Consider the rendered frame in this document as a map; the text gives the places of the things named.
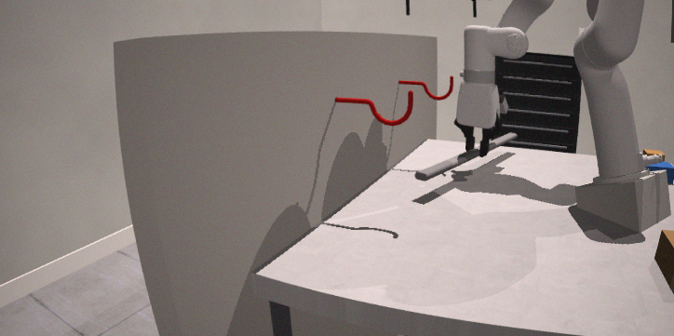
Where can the grey metal rod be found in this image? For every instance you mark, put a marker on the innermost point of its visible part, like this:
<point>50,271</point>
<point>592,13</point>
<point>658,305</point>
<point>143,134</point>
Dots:
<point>433,171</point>

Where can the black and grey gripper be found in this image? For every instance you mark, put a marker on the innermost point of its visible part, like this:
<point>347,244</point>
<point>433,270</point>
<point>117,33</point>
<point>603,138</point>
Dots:
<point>476,107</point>

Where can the blue block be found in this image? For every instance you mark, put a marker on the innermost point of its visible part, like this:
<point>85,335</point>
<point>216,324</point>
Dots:
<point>663,166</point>

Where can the tan cardboard box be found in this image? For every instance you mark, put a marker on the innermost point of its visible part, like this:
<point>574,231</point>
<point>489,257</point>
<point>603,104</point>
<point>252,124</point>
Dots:
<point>664,256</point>
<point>653,152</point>

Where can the grey panel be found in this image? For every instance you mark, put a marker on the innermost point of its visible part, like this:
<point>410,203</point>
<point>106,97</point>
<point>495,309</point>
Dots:
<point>233,147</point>

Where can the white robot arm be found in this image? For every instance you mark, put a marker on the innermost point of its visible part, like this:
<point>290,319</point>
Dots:
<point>608,40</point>

